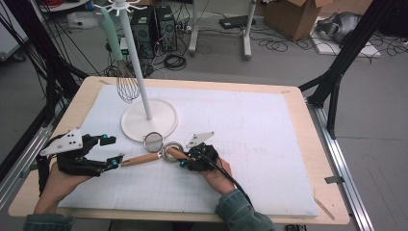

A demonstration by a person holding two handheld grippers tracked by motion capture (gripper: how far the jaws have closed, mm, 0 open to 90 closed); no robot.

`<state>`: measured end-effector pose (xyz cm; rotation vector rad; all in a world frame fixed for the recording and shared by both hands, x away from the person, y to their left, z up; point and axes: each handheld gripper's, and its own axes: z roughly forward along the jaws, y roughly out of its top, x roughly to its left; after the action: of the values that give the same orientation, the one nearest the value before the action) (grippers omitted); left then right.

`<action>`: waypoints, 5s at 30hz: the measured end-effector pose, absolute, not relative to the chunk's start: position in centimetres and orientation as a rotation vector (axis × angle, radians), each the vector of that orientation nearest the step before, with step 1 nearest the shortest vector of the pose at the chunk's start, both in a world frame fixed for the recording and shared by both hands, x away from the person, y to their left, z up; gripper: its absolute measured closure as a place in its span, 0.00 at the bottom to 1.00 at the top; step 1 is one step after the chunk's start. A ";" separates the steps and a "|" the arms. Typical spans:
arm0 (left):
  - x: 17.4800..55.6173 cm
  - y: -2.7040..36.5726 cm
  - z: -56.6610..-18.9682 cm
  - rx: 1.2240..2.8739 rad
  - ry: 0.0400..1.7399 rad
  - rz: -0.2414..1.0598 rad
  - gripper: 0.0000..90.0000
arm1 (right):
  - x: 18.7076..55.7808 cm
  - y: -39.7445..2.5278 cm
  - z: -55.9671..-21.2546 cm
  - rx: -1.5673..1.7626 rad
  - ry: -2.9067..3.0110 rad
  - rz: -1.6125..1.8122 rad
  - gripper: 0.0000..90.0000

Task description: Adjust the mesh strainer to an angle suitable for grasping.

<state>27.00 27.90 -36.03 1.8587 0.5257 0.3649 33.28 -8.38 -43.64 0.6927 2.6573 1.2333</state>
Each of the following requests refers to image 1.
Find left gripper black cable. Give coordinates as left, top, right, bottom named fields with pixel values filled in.
left=36, top=133, right=70, bottom=197

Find black metal stand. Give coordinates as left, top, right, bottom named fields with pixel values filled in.
left=297, top=0, right=398, bottom=140

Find mesh strainer with wooden handle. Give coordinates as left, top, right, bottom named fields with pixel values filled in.
left=120, top=132, right=165, bottom=167

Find white power supply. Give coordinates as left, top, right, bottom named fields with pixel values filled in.
left=121, top=38, right=131, bottom=64

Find grey and black bag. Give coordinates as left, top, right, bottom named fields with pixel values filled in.
left=316, top=12, right=363, bottom=45

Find wooden table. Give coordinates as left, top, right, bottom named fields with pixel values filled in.
left=8, top=75, right=350, bottom=225

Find white foam board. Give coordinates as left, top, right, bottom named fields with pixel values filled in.
left=309, top=15, right=383, bottom=60

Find person's left hand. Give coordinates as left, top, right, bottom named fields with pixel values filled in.
left=33, top=161, right=94, bottom=215

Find black frame strut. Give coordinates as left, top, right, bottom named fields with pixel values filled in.
left=0, top=0, right=90, bottom=129

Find aluminium rail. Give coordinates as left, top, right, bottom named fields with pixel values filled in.
left=0, top=123, right=54, bottom=210
left=306, top=101, right=375, bottom=231

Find round white table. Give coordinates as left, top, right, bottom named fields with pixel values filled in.
left=38, top=0, right=91, bottom=13

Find black computer tower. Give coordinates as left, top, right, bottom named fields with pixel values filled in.
left=154, top=5, right=178, bottom=52
left=129, top=4, right=156, bottom=60

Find white cabinet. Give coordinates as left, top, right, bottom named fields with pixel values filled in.
left=0, top=17, right=29, bottom=62

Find white foam mat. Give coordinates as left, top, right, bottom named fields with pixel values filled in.
left=57, top=85, right=319, bottom=218

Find tangled black floor cables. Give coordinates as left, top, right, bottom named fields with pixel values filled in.
left=249, top=27, right=321, bottom=54

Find clear plastic bag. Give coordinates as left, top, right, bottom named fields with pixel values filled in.
left=66, top=12, right=99, bottom=30

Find large cardboard box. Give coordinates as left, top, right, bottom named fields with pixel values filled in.
left=263, top=0, right=325, bottom=42

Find person's right hand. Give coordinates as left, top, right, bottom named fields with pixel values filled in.
left=200, top=157, right=238, bottom=195

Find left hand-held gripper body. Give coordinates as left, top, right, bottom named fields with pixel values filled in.
left=39, top=127, right=111, bottom=178

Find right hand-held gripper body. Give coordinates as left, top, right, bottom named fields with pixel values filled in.
left=184, top=131, right=220, bottom=172

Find coiled black cable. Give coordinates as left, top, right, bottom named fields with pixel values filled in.
left=164, top=53, right=188, bottom=71

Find black flat box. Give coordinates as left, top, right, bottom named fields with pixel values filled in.
left=218, top=14, right=257, bottom=30

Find white utensil stand with hooks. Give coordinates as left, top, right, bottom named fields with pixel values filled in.
left=92, top=0, right=179, bottom=144

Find white metal stand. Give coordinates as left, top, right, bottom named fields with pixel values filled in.
left=188, top=0, right=258, bottom=62

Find whisk with mint green handle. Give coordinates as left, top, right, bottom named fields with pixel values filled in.
left=97, top=7, right=141, bottom=104

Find wooden strip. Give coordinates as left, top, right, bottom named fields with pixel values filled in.
left=313, top=196, right=336, bottom=221

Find grey metal bracket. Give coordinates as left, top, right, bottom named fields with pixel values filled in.
left=19, top=162, right=40, bottom=179
left=324, top=175, right=345, bottom=186

